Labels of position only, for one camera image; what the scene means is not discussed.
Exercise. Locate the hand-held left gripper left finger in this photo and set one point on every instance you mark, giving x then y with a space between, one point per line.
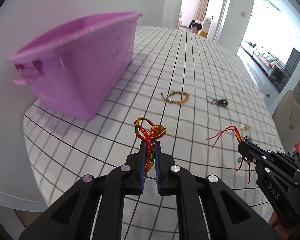
141 165

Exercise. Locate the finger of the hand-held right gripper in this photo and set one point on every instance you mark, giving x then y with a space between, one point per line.
252 155
253 145

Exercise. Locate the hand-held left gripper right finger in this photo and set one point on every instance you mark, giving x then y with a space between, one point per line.
158 165

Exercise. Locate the pink plastic bin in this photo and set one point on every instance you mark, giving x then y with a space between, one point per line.
77 67

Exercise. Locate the white flower charm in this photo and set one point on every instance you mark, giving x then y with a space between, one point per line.
243 126

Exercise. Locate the beige chair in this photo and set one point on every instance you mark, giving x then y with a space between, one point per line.
290 120

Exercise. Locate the grey sofa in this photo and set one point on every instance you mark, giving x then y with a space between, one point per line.
270 60

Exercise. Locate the black white checkered tablecloth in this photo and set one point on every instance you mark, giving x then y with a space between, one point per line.
190 67

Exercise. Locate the yellow white plush toy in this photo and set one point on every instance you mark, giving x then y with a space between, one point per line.
205 26

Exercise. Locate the black bag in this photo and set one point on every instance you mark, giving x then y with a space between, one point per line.
193 23

